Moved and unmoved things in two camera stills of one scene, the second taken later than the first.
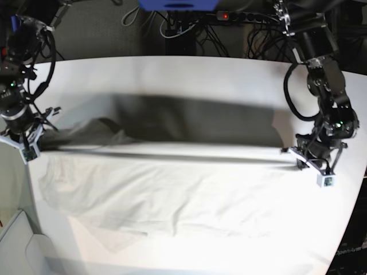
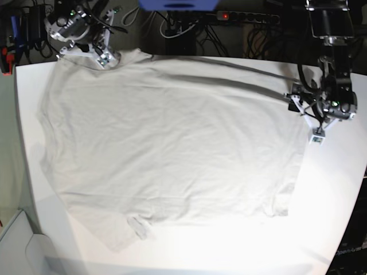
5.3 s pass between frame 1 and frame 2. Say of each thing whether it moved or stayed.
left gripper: moved
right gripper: moved
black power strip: stayed
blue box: stayed
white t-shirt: moved
